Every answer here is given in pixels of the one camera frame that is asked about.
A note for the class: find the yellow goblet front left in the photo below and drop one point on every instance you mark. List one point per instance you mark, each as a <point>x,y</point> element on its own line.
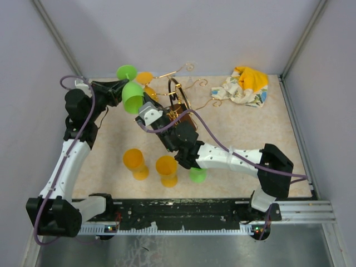
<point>134,160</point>

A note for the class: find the clear wine glass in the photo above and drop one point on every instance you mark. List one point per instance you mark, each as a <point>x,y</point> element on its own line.
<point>190,67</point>

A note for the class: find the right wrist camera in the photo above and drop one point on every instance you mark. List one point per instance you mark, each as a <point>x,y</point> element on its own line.
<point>149,113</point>

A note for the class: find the yellow floral cloth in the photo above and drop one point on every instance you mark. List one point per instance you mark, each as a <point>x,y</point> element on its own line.
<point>246,86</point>

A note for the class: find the yellow goblet front middle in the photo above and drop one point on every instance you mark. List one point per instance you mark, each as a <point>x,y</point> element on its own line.
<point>166,167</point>

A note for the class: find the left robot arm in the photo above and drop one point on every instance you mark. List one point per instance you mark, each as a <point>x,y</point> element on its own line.
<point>53,212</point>

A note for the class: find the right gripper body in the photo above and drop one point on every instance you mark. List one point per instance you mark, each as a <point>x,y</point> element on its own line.
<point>163,135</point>

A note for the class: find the yellow plastic goblet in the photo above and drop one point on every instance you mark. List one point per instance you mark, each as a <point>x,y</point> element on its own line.
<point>144,78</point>

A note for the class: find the gold wire wine glass rack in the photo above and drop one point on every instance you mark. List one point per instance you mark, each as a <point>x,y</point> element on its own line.
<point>179,102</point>

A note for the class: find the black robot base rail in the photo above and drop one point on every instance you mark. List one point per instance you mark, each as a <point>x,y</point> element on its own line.
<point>187,214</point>

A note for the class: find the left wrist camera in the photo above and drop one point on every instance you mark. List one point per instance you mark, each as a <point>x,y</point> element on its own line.
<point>79,84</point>

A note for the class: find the green goblet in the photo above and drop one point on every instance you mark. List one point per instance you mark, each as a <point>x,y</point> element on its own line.
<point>132,93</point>
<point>197,175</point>

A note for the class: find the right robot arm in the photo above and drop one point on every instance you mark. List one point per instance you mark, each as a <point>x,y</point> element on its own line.
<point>269,165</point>

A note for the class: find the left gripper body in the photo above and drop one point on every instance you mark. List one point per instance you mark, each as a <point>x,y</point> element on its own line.
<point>103,99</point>

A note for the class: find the green goblet front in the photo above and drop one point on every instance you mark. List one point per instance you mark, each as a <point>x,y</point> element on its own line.
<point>197,175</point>

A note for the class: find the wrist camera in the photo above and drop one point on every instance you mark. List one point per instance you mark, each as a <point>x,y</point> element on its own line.
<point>149,113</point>
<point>79,84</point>

